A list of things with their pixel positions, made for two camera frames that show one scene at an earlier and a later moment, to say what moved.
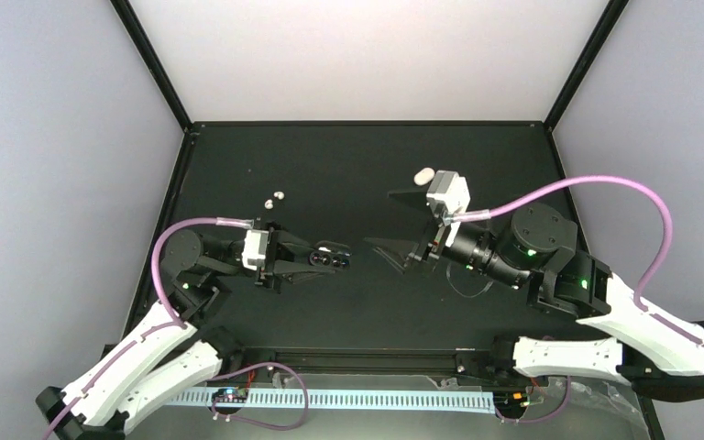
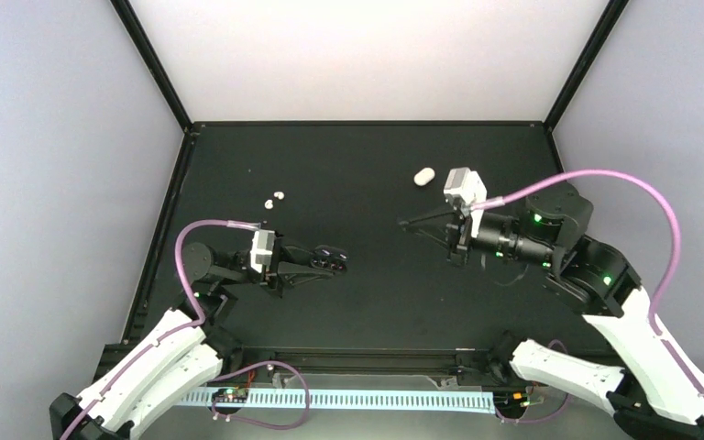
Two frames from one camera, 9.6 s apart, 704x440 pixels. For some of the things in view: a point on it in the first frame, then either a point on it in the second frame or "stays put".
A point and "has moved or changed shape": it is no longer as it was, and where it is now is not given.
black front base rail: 373,360 stays put
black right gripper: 429,237 → 457,224
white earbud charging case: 423,176 stays put
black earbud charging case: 332,254 has moved or changed shape
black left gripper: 284,244 stays put
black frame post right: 601,30 stays put
